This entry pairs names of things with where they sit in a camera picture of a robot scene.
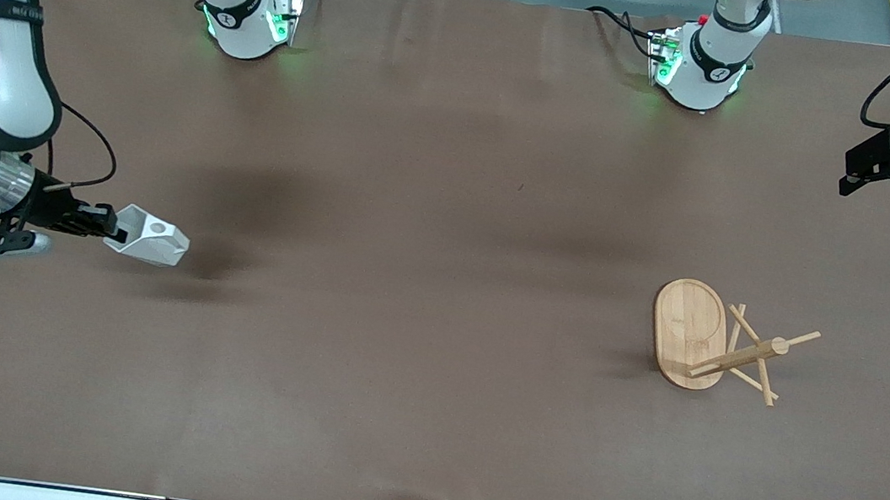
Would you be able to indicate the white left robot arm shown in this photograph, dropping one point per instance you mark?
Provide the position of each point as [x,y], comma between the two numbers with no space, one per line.
[708,78]

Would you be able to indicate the white faceted cup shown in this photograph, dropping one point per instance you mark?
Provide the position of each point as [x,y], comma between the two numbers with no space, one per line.
[157,244]

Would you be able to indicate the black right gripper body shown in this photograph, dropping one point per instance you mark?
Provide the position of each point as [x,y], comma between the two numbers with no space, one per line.
[48,207]

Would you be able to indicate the wooden cup rack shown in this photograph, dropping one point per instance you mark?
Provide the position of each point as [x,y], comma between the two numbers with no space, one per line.
[686,326]

